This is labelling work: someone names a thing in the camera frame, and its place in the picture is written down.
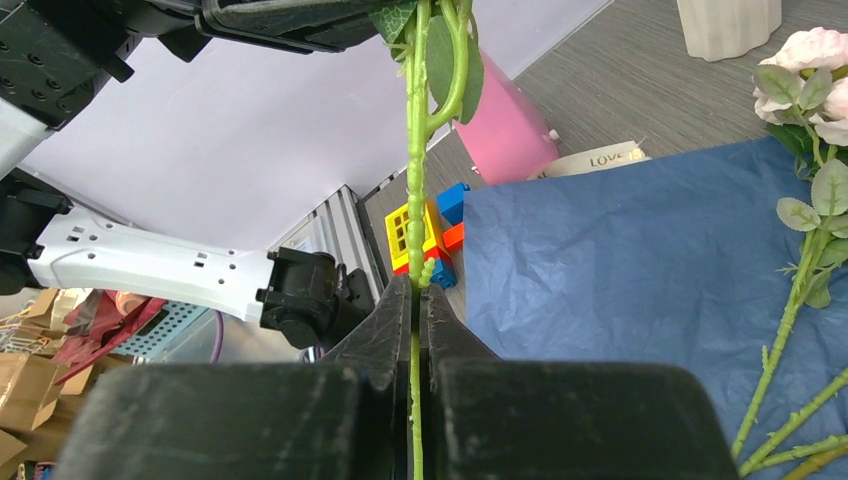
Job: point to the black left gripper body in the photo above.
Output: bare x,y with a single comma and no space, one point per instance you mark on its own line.
297,26

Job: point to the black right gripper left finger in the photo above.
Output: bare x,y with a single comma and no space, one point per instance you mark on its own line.
343,417

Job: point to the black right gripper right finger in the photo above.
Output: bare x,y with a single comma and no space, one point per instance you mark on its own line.
485,417

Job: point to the light pink flower stem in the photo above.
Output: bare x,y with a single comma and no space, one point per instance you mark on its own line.
405,28

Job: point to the dark blue wrapping paper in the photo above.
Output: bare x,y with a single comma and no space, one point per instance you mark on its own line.
676,261

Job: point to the cream satin ribbon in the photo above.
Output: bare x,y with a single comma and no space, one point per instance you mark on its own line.
598,159

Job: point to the white ribbed vase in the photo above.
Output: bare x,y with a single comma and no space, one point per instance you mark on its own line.
715,30

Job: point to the blue studded toy brick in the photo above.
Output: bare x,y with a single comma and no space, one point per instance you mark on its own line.
443,274

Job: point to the pink rose stem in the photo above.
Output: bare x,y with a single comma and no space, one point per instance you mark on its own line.
800,94

